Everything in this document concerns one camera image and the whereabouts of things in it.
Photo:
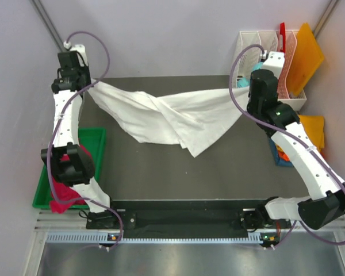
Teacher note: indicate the blue folded t-shirt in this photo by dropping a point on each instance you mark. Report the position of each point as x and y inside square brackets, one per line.
[278, 161]

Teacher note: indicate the red folder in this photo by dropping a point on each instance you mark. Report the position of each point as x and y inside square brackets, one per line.
[282, 38]

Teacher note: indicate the white t-shirt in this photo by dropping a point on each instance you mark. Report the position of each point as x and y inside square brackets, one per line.
[172, 110]

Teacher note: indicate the yellow folded t-shirt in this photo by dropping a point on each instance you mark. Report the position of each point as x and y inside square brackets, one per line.
[314, 128]

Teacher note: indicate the orange folded t-shirt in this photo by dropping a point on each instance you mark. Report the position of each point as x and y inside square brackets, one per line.
[282, 154]

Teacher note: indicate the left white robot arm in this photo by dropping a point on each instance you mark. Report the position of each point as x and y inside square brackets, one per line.
[68, 99]

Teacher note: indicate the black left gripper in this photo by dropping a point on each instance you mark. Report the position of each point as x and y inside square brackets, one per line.
[85, 69]

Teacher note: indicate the magenta t-shirt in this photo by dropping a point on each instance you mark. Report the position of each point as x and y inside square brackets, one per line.
[68, 166]

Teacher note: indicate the orange folder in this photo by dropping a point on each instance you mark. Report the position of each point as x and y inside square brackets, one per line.
[307, 58]

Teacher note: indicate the white file organizer rack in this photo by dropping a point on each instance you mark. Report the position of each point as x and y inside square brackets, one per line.
[269, 41]

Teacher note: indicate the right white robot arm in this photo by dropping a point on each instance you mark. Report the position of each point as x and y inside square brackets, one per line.
[326, 200]

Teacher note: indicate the green plastic bin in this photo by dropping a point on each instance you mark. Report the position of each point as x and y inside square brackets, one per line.
[93, 139]

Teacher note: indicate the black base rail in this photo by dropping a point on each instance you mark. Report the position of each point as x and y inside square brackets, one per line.
[178, 219]

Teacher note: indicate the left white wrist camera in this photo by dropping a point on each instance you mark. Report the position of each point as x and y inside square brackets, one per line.
[80, 51]

